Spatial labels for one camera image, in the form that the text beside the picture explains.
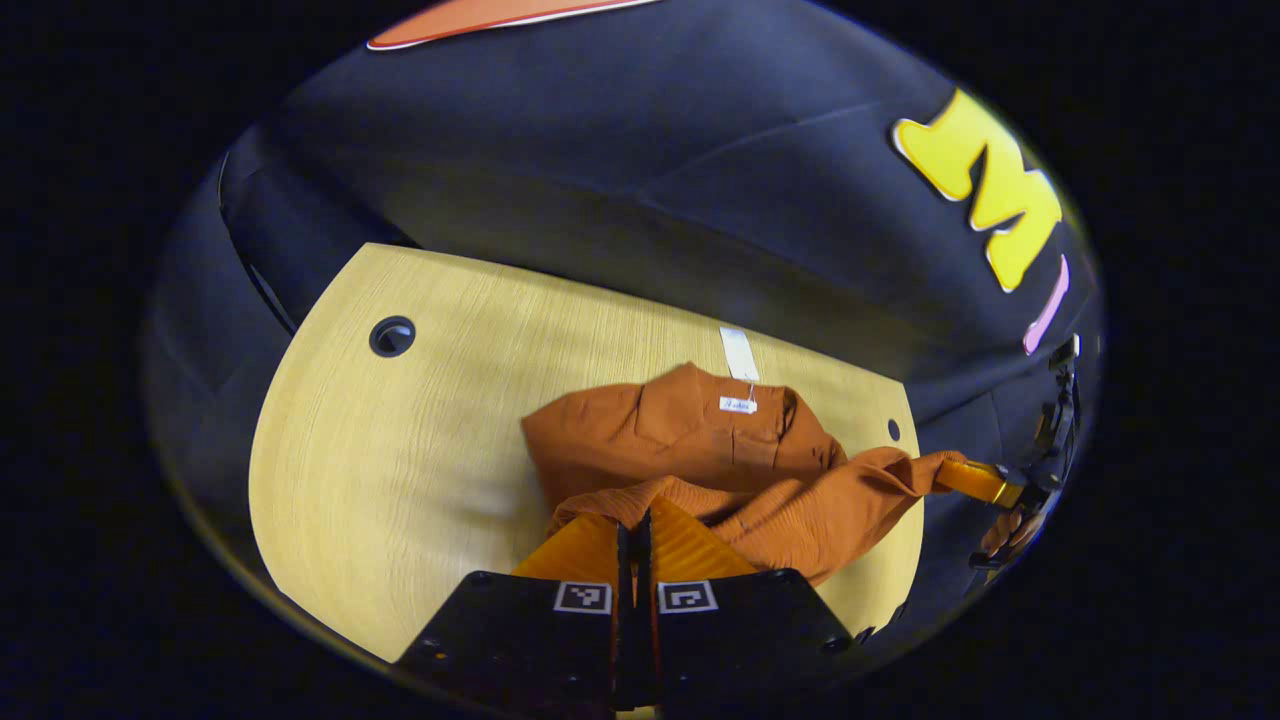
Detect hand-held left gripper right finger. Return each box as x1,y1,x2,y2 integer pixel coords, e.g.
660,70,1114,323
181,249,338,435
633,497,861,713

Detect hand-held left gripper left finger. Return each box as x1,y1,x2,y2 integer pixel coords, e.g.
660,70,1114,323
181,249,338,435
395,497,634,716

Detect orange ribbed knit shirt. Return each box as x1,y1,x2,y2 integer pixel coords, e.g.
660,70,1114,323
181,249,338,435
520,327,966,588

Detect black backdrop cloth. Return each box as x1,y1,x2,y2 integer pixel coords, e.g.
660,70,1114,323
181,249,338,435
145,0,1106,651

